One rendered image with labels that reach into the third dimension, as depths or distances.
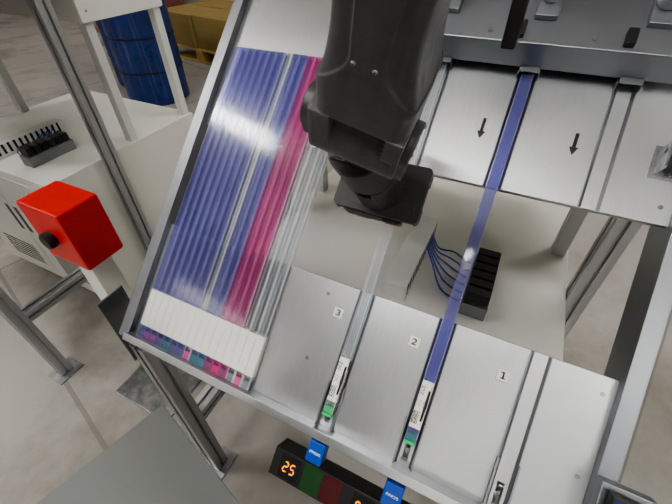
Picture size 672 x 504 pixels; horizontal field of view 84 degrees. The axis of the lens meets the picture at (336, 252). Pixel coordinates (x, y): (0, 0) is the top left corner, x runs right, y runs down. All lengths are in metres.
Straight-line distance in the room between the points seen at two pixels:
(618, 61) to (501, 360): 0.36
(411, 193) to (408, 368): 0.23
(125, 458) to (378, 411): 0.42
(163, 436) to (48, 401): 1.00
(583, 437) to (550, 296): 0.44
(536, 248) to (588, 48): 0.59
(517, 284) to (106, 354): 1.45
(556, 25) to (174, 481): 0.80
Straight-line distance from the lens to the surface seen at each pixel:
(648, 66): 0.57
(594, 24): 0.56
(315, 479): 0.60
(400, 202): 0.42
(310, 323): 0.54
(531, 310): 0.88
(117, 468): 0.75
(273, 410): 0.56
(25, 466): 1.62
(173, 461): 0.72
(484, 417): 0.52
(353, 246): 0.93
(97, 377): 1.67
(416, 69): 0.20
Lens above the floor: 1.24
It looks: 42 degrees down
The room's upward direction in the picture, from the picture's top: 1 degrees counter-clockwise
